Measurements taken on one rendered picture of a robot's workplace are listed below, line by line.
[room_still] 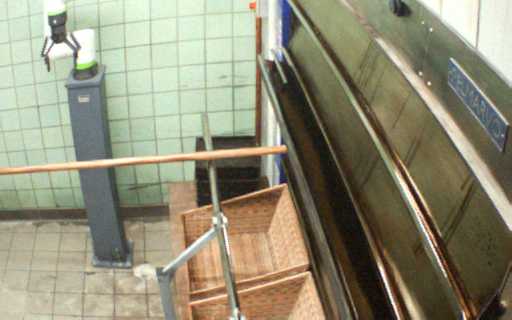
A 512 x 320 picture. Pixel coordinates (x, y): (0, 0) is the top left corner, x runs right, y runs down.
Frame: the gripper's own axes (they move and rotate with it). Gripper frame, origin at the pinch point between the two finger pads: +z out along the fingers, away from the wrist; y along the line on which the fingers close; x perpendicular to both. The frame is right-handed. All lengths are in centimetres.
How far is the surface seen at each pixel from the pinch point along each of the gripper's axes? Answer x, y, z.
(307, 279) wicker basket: 62, -94, 69
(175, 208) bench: -21, -42, 90
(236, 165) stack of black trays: -11, -73, 62
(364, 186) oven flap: 102, -102, 3
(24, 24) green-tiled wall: -87, 47, 1
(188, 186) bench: -40, -49, 90
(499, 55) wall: 161, -107, -58
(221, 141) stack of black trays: -33, -67, 61
